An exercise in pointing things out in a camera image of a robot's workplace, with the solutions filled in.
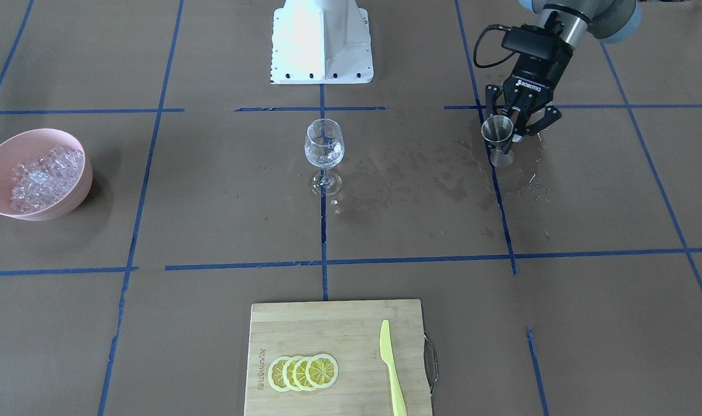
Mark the lemon slice nearest front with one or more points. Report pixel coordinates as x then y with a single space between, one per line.
276 374

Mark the bamboo cutting board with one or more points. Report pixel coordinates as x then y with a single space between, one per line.
348 331

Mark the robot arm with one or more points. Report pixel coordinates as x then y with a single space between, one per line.
610 22

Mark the pink bowl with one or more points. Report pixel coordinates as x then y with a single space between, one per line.
28 146

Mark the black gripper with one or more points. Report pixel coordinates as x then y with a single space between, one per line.
537 77

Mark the clear wine glass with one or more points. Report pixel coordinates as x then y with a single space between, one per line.
324 148

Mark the steel cocktail jigger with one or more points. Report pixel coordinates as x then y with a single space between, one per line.
498 132

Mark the lemon slice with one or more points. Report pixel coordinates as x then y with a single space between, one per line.
299 374
288 373
276 374
321 371

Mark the black camera wrist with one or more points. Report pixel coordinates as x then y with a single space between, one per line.
533 41

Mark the pile of clear ice cubes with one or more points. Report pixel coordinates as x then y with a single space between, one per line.
41 183

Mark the yellow plastic knife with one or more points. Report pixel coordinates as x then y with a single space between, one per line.
386 354

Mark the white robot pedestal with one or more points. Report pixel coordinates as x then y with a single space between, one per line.
321 42

